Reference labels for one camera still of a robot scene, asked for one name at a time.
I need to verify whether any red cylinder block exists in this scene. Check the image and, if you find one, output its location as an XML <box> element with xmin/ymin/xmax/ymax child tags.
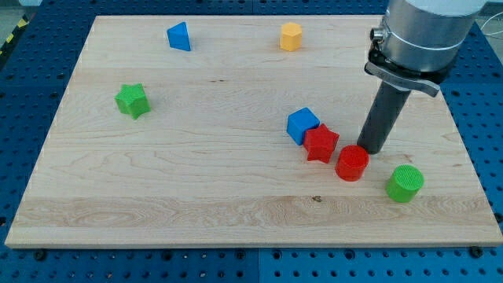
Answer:
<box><xmin>335</xmin><ymin>145</ymin><xmax>369</xmax><ymax>182</ymax></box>

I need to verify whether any yellow hexagon block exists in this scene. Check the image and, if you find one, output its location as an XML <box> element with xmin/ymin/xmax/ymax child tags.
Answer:
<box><xmin>280</xmin><ymin>22</ymin><xmax>303</xmax><ymax>52</ymax></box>

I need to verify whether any light wooden board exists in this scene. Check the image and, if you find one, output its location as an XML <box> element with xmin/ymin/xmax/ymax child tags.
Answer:
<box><xmin>6</xmin><ymin>16</ymin><xmax>502</xmax><ymax>249</ymax></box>

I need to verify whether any white cable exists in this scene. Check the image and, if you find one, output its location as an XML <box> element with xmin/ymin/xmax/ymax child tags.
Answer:
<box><xmin>479</xmin><ymin>11</ymin><xmax>503</xmax><ymax>39</ymax></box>

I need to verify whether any blue triangle block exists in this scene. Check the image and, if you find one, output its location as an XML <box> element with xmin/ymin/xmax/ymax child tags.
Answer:
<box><xmin>167</xmin><ymin>22</ymin><xmax>191</xmax><ymax>51</ymax></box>

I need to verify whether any red star block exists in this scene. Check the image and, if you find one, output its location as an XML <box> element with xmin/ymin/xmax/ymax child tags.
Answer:
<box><xmin>303</xmin><ymin>123</ymin><xmax>340</xmax><ymax>164</ymax></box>

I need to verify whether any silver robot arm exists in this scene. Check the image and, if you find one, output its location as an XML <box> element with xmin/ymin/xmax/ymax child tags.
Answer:
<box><xmin>365</xmin><ymin>0</ymin><xmax>486</xmax><ymax>97</ymax></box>

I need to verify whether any green star block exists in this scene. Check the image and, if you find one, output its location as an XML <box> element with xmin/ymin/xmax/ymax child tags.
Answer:
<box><xmin>115</xmin><ymin>83</ymin><xmax>151</xmax><ymax>119</ymax></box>

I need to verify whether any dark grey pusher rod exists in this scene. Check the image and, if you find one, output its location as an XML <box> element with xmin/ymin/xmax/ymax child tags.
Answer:
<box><xmin>357</xmin><ymin>82</ymin><xmax>411</xmax><ymax>155</ymax></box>

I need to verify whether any green cylinder block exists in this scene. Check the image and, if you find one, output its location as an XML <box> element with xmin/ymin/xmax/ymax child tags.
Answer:
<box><xmin>386</xmin><ymin>164</ymin><xmax>424</xmax><ymax>203</ymax></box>

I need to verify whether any blue cube block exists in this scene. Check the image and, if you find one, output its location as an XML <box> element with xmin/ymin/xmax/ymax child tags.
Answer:
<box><xmin>286</xmin><ymin>108</ymin><xmax>320</xmax><ymax>145</ymax></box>

